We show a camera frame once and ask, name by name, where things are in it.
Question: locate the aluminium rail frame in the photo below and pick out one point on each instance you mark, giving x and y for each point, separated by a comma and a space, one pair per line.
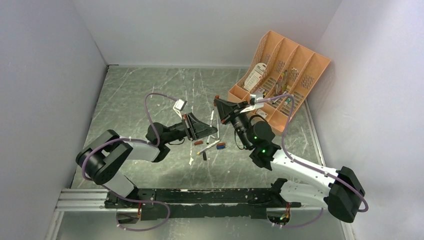
101, 199

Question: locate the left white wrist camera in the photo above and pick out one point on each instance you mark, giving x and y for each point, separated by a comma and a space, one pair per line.
179, 106

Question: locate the orange plastic desk organizer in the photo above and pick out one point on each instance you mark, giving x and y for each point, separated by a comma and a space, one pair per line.
279, 66

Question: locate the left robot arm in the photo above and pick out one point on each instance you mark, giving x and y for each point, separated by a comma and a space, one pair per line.
102, 159

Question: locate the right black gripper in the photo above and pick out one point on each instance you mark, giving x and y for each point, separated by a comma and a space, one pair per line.
226, 109

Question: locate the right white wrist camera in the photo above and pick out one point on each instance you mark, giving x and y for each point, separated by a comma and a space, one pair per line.
254, 101

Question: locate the white pen black tip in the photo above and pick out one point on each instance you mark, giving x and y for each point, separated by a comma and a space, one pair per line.
210, 120

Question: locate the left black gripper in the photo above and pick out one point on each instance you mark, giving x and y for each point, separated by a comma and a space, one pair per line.
195, 125

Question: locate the markers in organizer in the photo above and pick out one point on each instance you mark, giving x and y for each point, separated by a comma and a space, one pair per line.
281, 87

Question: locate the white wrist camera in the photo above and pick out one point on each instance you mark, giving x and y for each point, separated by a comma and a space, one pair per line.
254, 101
179, 106

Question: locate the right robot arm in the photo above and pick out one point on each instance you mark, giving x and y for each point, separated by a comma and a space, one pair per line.
337, 190

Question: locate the white product card package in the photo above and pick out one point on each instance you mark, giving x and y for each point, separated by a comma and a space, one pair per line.
254, 76

